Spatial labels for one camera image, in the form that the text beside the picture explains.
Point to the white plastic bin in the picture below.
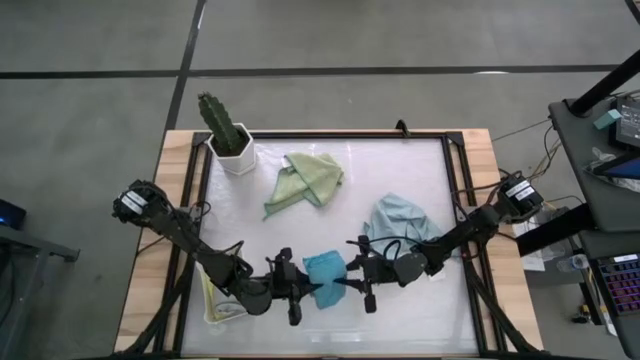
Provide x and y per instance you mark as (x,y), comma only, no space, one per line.
(206,315)

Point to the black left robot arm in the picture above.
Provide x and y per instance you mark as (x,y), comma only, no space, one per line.
(190,240)

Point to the light blue microfiber towel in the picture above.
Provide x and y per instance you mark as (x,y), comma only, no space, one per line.
(400,217)

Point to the small teal box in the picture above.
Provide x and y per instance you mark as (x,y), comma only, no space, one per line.
(607,119)

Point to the clear plastic bag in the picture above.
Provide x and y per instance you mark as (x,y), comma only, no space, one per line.
(605,165)

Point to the blue backlit keyboard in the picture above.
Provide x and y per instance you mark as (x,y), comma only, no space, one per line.
(622,285)

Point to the white paper label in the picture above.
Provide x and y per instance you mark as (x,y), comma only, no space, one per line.
(440,277)

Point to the dark tablet screen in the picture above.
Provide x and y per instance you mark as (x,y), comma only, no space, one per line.
(630,122)

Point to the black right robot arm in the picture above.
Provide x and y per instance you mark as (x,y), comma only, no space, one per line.
(460,232)

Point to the white hexagonal plant pot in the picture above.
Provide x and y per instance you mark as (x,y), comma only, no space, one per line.
(240,164)

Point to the black table clamp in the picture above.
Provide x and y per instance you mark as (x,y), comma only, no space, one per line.
(402,127)

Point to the clear plastic bottle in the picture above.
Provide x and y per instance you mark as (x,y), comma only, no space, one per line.
(575,262)

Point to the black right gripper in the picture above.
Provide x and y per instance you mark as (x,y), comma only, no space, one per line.
(380,272)

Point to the pale green microfiber towel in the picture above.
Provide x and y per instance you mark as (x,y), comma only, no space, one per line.
(310,180)

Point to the grey equipment cart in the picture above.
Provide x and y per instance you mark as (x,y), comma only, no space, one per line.
(585,175)

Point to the green cactus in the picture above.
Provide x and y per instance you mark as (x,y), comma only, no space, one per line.
(220,125)

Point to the yellow microfiber towel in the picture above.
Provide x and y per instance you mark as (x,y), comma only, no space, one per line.
(210,295)

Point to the teal blue microfiber towel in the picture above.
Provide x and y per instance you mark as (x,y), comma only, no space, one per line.
(325,272)

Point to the black stand post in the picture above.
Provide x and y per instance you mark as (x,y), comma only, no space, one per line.
(605,85)

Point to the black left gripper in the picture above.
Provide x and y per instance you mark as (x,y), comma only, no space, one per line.
(287,285)

